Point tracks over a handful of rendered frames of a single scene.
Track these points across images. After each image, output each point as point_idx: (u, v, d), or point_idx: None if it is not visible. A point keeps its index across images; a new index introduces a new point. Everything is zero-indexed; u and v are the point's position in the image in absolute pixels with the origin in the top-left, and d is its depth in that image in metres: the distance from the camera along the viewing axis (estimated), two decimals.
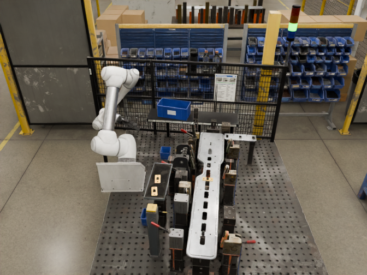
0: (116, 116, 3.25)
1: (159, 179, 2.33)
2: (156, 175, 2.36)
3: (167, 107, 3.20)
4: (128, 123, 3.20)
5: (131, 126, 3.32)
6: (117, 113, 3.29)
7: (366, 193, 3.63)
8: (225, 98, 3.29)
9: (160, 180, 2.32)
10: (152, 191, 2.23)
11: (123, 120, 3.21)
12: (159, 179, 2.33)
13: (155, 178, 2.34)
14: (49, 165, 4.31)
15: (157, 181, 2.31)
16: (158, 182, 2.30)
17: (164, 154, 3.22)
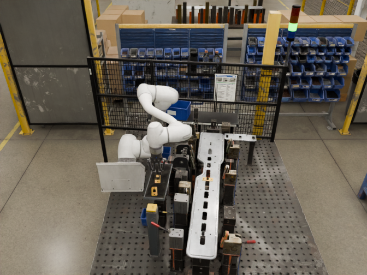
0: (162, 148, 2.19)
1: (159, 179, 2.33)
2: (156, 175, 2.36)
3: None
4: (159, 168, 2.27)
5: (154, 168, 2.27)
6: None
7: (366, 193, 3.63)
8: (225, 98, 3.29)
9: (160, 180, 2.32)
10: (152, 191, 2.23)
11: (164, 163, 2.24)
12: (159, 179, 2.33)
13: None
14: (49, 165, 4.31)
15: (157, 181, 2.31)
16: (158, 182, 2.30)
17: (164, 154, 3.22)
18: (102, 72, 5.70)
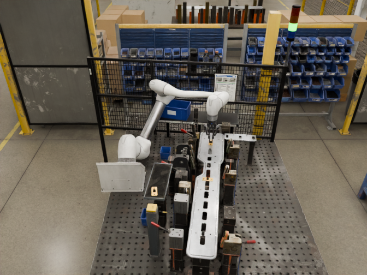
0: None
1: (212, 142, 2.93)
2: (209, 139, 2.97)
3: (167, 107, 3.20)
4: (212, 133, 2.87)
5: (209, 133, 2.88)
6: None
7: (366, 193, 3.63)
8: None
9: (212, 143, 2.92)
10: (152, 191, 2.23)
11: (217, 129, 2.84)
12: (211, 142, 2.94)
13: (208, 141, 2.95)
14: (49, 165, 4.31)
15: (209, 144, 2.92)
16: (211, 144, 2.91)
17: (164, 154, 3.22)
18: (102, 72, 5.70)
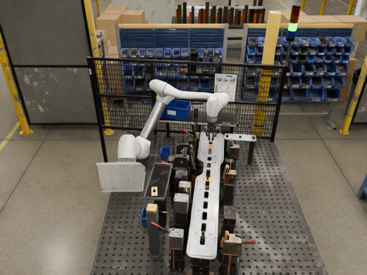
0: None
1: (212, 143, 2.94)
2: (209, 141, 2.98)
3: (167, 107, 3.20)
4: (212, 135, 2.88)
5: (209, 134, 2.89)
6: None
7: (366, 193, 3.63)
8: None
9: (212, 144, 2.93)
10: (152, 191, 2.23)
11: (217, 130, 2.85)
12: (211, 143, 2.94)
13: (208, 142, 2.96)
14: (49, 165, 4.31)
15: (209, 145, 2.93)
16: (211, 145, 2.92)
17: (164, 154, 3.22)
18: (102, 72, 5.70)
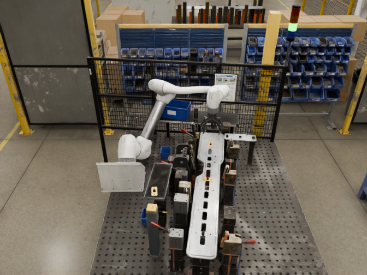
0: None
1: (212, 144, 2.95)
2: (209, 142, 2.99)
3: (167, 107, 3.20)
4: (218, 126, 2.82)
5: (204, 124, 2.84)
6: None
7: (366, 193, 3.63)
8: (225, 98, 3.29)
9: (212, 145, 2.94)
10: (152, 191, 2.23)
11: (220, 121, 2.79)
12: (211, 144, 2.95)
13: (208, 143, 2.96)
14: (49, 165, 4.31)
15: (209, 146, 2.93)
16: (211, 147, 2.92)
17: (164, 154, 3.22)
18: (102, 72, 5.70)
